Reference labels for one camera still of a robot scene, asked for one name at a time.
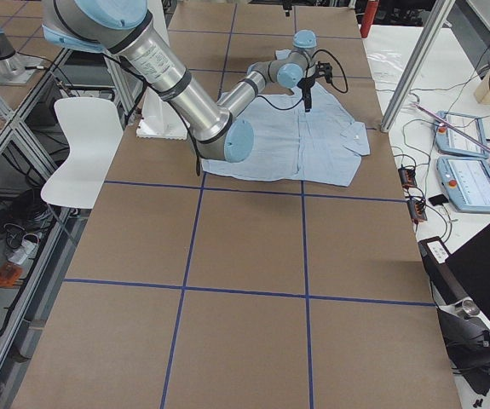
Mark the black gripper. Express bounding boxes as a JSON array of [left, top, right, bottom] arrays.
[[298, 77, 313, 112]]

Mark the light blue button shirt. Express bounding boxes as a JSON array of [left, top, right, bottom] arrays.
[[200, 49, 372, 187]]

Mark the clear plastic bag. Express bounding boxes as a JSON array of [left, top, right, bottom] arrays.
[[366, 49, 406, 85]]

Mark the red cylinder bottle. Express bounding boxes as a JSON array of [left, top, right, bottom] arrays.
[[360, 0, 379, 38]]

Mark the pink grabber stick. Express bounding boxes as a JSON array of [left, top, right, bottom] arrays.
[[412, 103, 490, 153]]

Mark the upper orange black usb hub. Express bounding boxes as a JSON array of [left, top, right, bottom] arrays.
[[398, 166, 418, 189]]

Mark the orange black usb hub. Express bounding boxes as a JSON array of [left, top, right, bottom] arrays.
[[398, 166, 418, 189], [406, 198, 428, 224]]

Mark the upper blue teach pendant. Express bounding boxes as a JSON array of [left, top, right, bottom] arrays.
[[433, 110, 490, 159]]

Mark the blue teach pendant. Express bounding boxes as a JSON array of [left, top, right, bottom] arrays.
[[436, 156, 490, 214], [433, 110, 490, 159]]

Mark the lower orange black usb hub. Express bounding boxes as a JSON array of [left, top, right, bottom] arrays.
[[406, 198, 428, 224]]

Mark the small black adapter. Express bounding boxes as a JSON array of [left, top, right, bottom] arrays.
[[428, 193, 449, 206]]

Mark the lower blue teach pendant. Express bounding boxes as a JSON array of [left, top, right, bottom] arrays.
[[436, 156, 490, 214]]

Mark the white plastic chair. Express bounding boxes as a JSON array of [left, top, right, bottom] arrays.
[[41, 97, 124, 210]]

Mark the orange box on floor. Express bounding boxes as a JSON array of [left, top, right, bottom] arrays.
[[0, 262, 22, 288]]

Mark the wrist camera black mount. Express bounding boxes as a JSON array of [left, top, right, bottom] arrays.
[[314, 61, 333, 85]]

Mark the black camera cable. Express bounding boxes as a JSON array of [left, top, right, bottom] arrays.
[[255, 49, 349, 111]]

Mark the white pedestal column with base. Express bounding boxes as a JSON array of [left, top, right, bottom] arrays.
[[136, 0, 187, 141]]

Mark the aluminium frame post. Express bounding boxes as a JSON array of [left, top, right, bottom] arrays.
[[380, 0, 455, 132]]

